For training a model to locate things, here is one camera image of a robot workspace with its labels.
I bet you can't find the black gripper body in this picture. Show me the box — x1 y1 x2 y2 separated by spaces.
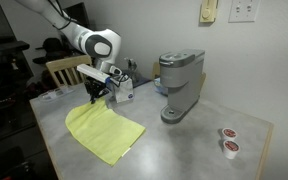
84 76 110 94

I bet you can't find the yellow microfiber towel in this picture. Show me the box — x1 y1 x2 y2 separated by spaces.
64 98 147 167

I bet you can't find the white tissue box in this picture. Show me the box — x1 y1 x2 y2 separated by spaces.
112 77 135 104

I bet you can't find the small white cup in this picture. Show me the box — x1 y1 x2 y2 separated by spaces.
47 89 58 100
58 83 70 95

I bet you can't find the wooden slat-back chair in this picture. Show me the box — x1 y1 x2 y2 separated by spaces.
45 54 94 88

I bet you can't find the glass jar with cutlery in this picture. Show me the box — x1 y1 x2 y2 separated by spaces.
123 57 140 84

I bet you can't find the dark blue cloth mat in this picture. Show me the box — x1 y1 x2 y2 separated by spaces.
130 69 152 90

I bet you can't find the clear plastic tray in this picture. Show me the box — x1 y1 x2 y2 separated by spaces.
37 84 75 103

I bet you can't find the light blue wipes box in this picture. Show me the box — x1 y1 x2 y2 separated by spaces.
153 77 168 97

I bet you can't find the black monitor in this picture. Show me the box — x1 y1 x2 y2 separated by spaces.
63 2 92 31

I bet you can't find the grey pod coffee machine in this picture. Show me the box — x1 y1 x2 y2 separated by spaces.
158 48 206 125

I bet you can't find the black shelf unit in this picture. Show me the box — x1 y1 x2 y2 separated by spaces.
0 13 35 141

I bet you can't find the red-lid coffee pod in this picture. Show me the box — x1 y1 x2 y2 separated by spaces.
221 127 238 141
222 139 241 160

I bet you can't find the beige wall thermostat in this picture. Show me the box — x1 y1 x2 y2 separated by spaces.
199 0 219 24

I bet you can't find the white light switch plate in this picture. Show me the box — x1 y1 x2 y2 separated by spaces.
228 0 261 24

